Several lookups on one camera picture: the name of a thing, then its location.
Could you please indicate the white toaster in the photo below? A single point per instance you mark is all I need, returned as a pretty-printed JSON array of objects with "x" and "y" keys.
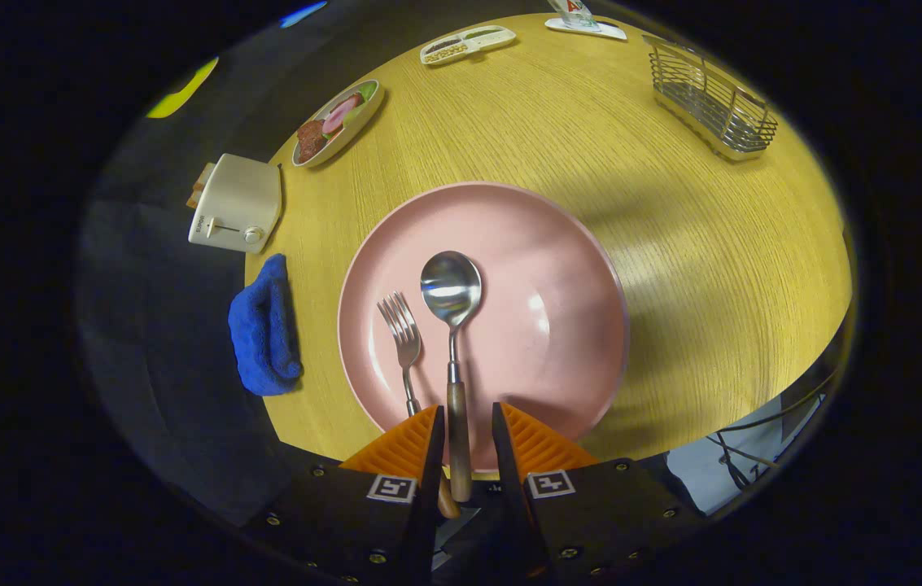
[{"x": 237, "y": 199}]

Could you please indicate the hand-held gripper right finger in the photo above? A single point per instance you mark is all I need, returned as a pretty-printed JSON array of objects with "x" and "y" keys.
[{"x": 513, "y": 480}]

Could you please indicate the white square coaster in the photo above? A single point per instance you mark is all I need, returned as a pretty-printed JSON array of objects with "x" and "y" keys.
[{"x": 609, "y": 32}]

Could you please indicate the pink round plate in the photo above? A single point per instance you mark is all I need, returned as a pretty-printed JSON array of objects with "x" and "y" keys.
[{"x": 542, "y": 268}]

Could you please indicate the dark red beans pile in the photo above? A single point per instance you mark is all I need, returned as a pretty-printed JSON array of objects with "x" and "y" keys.
[{"x": 443, "y": 45}]

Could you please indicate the white divided bean dish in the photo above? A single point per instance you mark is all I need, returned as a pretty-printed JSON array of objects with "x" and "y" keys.
[{"x": 469, "y": 45}]

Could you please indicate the brown toast slice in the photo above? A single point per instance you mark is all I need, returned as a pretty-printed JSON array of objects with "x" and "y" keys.
[
  {"x": 204, "y": 173},
  {"x": 194, "y": 198}
]

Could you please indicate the white bottle green cap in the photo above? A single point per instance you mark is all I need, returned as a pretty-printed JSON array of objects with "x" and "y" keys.
[{"x": 574, "y": 10}]

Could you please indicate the brown meat patty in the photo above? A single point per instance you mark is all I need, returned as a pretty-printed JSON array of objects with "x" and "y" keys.
[{"x": 311, "y": 140}]

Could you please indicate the pink ham slice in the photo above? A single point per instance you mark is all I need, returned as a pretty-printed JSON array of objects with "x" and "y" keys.
[{"x": 342, "y": 111}]

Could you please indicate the green mung beans pile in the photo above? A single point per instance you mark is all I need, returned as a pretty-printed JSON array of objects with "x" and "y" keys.
[{"x": 487, "y": 33}]

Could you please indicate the yellow soybeans pile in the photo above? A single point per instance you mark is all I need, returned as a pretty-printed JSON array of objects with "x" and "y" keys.
[{"x": 444, "y": 57}]

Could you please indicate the blue towel cloth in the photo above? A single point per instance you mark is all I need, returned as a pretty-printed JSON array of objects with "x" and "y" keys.
[{"x": 265, "y": 325}]

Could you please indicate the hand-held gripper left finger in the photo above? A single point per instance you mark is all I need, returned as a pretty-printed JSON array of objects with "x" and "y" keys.
[{"x": 428, "y": 480}]

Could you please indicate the white oval food dish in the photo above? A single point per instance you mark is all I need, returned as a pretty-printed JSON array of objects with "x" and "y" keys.
[{"x": 364, "y": 114}]

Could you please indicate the green lettuce leaf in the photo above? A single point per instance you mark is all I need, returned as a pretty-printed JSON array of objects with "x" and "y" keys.
[{"x": 361, "y": 91}]

